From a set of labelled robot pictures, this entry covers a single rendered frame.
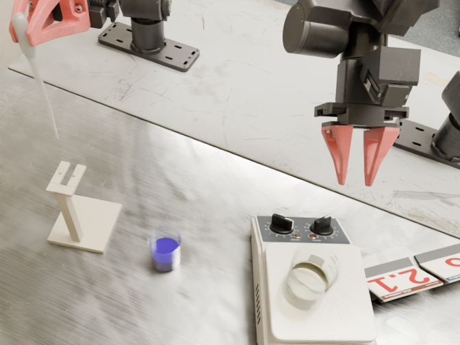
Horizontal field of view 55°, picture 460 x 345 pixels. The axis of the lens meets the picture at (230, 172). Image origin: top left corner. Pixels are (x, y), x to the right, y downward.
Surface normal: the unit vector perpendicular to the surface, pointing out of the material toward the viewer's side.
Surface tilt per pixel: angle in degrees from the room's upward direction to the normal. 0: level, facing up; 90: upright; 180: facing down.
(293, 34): 79
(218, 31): 0
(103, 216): 0
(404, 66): 40
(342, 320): 0
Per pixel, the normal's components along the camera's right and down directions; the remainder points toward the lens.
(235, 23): 0.09, -0.61
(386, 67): 0.08, 0.04
